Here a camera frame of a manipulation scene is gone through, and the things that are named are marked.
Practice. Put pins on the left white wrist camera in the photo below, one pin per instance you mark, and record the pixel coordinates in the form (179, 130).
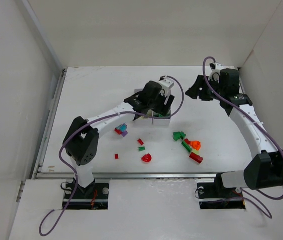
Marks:
(166, 86)

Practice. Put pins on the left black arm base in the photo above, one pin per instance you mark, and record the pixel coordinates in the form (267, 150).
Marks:
(94, 197)

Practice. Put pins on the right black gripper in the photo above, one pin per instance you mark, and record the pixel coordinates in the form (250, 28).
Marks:
(204, 90)

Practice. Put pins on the small green lego piece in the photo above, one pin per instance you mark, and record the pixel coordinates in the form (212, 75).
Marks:
(141, 148)

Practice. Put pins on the metal rail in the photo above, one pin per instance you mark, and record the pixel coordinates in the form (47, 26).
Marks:
(91, 91)

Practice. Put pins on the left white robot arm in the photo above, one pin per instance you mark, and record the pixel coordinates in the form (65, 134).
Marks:
(82, 138)

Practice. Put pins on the small red lego brick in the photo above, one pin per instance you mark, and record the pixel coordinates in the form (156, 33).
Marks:
(140, 142)

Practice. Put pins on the green lego cluster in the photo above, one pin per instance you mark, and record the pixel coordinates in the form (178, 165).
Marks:
(179, 135)

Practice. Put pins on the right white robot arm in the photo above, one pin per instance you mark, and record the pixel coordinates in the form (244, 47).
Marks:
(266, 167)

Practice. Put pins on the red round lego piece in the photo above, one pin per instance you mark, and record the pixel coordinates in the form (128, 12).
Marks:
(147, 158)

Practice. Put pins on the cyan lego block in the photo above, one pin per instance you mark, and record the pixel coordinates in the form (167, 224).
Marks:
(123, 127)

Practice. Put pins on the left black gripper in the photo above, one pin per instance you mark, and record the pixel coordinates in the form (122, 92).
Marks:
(162, 106)

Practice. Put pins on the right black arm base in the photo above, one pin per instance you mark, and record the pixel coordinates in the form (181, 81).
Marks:
(213, 195)

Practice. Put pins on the small purple lego brick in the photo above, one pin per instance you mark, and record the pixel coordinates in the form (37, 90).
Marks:
(125, 133)

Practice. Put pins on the long green lego brick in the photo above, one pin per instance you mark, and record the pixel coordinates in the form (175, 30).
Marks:
(187, 146)

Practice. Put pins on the red brick under cyan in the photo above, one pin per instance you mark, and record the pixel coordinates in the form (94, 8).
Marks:
(118, 131)

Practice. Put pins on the large red lego brick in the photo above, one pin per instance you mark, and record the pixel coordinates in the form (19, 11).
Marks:
(197, 158)

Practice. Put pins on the white divided sorting container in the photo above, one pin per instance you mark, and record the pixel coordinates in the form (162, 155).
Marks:
(147, 122)

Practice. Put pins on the orange lego piece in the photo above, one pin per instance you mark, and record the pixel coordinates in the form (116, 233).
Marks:
(196, 145)

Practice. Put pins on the pale lime lego brick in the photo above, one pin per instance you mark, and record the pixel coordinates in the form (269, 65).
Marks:
(194, 151)

